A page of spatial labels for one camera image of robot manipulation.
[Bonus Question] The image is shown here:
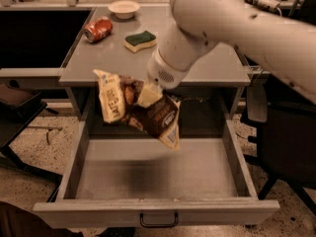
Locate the grey counter cabinet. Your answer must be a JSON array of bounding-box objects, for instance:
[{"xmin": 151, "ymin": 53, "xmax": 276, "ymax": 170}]
[{"xmin": 59, "ymin": 4, "xmax": 250, "ymax": 138}]

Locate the green yellow sponge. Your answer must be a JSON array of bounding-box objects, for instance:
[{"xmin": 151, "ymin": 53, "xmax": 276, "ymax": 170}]
[{"xmin": 124, "ymin": 31, "xmax": 156, "ymax": 52}]

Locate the white bowl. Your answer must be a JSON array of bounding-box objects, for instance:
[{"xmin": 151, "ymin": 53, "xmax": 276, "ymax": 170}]
[{"xmin": 108, "ymin": 0, "xmax": 140, "ymax": 20}]

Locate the brown yellow chip bag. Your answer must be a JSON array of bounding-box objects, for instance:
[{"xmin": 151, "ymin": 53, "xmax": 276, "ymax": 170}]
[{"xmin": 94, "ymin": 69, "xmax": 181, "ymax": 150}]

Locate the black office chair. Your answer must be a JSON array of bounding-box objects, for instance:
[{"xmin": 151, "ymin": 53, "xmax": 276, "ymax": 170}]
[{"xmin": 240, "ymin": 71, "xmax": 316, "ymax": 214}]

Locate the crushed red soda can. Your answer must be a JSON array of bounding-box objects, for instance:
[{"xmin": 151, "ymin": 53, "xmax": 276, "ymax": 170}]
[{"xmin": 84, "ymin": 17, "xmax": 113, "ymax": 42}]

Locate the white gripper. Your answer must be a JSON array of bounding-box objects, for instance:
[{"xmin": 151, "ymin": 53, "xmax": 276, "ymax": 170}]
[{"xmin": 137, "ymin": 49, "xmax": 187, "ymax": 108}]

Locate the black drawer handle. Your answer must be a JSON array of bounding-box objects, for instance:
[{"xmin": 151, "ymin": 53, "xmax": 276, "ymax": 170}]
[{"xmin": 139, "ymin": 212, "xmax": 179, "ymax": 228}]

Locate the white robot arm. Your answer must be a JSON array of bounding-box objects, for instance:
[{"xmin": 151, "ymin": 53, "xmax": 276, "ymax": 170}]
[{"xmin": 147, "ymin": 0, "xmax": 316, "ymax": 103}]

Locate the grey open drawer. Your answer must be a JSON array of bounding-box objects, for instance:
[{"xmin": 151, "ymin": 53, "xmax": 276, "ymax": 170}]
[{"xmin": 34, "ymin": 118, "xmax": 279, "ymax": 228}]

